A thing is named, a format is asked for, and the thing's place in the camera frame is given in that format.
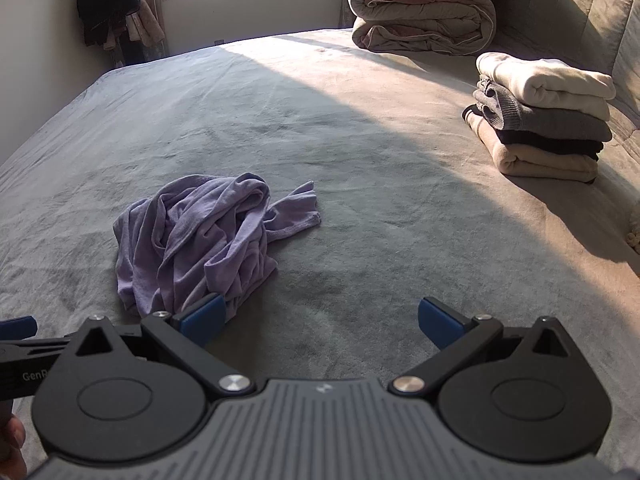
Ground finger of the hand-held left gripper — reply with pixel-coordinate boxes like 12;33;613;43
0;316;39;343

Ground black folded garment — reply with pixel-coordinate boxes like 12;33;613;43
495;127;605;162

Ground grey padded headboard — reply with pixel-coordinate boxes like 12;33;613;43
492;0;640;176

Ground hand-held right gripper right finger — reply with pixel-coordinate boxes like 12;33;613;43
392;297;571;395

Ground pink hanging clothes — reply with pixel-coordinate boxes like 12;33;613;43
125;0;167;48

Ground purple pants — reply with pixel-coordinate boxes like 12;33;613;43
114;172;322;326

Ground grey bed blanket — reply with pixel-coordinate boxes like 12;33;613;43
0;27;640;480

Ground beige folded garment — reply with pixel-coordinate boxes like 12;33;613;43
462;104;598;183

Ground person's left hand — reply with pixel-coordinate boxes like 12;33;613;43
0;402;28;480

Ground folded beige quilt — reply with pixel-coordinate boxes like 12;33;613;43
346;0;497;56

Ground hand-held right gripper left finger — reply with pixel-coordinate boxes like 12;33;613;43
65;294;256;396

